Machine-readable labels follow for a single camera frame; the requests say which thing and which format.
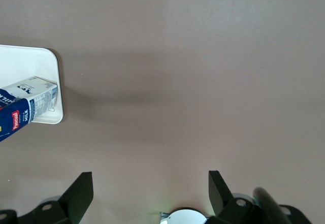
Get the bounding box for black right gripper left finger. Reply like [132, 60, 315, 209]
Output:
[19, 172, 94, 224]

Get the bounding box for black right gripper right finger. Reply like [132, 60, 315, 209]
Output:
[208, 170, 257, 224]

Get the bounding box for blue white milk carton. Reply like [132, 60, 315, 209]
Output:
[0, 76, 58, 143]

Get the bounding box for cream plastic tray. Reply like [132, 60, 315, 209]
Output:
[0, 44, 64, 125]

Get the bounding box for brown table mat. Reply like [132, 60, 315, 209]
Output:
[0, 0, 325, 224]

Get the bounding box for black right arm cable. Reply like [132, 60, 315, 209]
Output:
[252, 186, 291, 224]

